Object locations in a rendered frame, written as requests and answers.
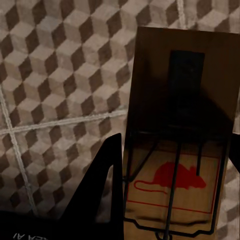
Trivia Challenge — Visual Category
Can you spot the mousetrap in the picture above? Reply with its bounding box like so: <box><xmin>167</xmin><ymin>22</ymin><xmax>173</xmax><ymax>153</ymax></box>
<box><xmin>122</xmin><ymin>26</ymin><xmax>240</xmax><ymax>240</ymax></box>

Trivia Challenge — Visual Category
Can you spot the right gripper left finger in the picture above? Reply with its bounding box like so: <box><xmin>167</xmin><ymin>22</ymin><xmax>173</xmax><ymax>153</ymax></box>
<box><xmin>48</xmin><ymin>133</ymin><xmax>124</xmax><ymax>240</ymax></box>

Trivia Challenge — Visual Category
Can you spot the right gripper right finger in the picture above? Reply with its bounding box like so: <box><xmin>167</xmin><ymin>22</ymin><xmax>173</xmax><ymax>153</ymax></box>
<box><xmin>228</xmin><ymin>133</ymin><xmax>240</xmax><ymax>173</ymax></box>

